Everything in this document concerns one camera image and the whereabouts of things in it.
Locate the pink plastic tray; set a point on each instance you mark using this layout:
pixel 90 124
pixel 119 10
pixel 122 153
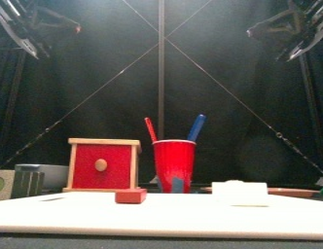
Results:
pixel 293 192

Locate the white block with green circle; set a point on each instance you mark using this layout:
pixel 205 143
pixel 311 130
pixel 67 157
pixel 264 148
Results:
pixel 3 184

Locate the blue plastic utensil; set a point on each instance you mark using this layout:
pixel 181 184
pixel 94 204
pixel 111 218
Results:
pixel 195 127

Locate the red plastic utensil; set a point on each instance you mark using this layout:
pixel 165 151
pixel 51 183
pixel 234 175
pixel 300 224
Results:
pixel 150 129

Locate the white toy rice block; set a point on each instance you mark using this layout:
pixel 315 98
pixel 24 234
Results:
pixel 240 193

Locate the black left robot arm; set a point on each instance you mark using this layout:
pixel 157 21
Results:
pixel 51 21

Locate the blue tape piece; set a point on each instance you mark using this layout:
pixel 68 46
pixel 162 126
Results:
pixel 177 185

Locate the red striped toy salmon slice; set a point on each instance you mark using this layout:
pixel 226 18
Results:
pixel 130 196

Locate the red plastic cup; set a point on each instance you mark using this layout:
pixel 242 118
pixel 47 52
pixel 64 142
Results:
pixel 174 162

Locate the wooden box with red panel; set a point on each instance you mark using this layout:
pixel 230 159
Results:
pixel 101 165

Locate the vertical metal frame pole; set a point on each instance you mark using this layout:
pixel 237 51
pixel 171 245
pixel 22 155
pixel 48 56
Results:
pixel 161 64

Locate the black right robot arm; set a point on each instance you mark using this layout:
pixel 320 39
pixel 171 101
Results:
pixel 276 24

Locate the white plastic cutting board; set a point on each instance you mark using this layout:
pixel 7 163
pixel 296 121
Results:
pixel 159 217

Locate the grey container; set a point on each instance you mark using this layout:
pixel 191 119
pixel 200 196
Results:
pixel 54 175

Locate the dark green striped box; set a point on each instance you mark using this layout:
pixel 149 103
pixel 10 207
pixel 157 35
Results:
pixel 27 184

